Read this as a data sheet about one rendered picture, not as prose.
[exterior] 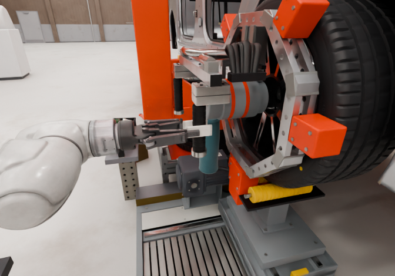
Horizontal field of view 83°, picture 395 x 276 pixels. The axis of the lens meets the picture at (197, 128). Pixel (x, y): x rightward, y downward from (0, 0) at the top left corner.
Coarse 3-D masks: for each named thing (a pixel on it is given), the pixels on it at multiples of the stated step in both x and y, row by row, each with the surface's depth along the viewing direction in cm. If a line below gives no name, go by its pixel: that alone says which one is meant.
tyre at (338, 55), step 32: (352, 0) 58; (320, 32) 53; (352, 32) 52; (384, 32) 53; (320, 64) 54; (352, 64) 49; (384, 64) 51; (320, 96) 55; (352, 96) 49; (384, 96) 52; (352, 128) 52; (384, 128) 55; (320, 160) 57; (352, 160) 59
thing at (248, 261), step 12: (228, 216) 120; (228, 228) 117; (240, 240) 106; (240, 252) 102; (324, 252) 99; (252, 264) 96; (288, 264) 96; (300, 264) 96; (312, 264) 94; (324, 264) 96; (336, 264) 93
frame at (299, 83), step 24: (240, 24) 75; (264, 24) 61; (288, 48) 54; (288, 72) 54; (312, 72) 52; (288, 96) 54; (312, 96) 53; (288, 120) 55; (240, 144) 96; (288, 144) 57; (264, 168) 69
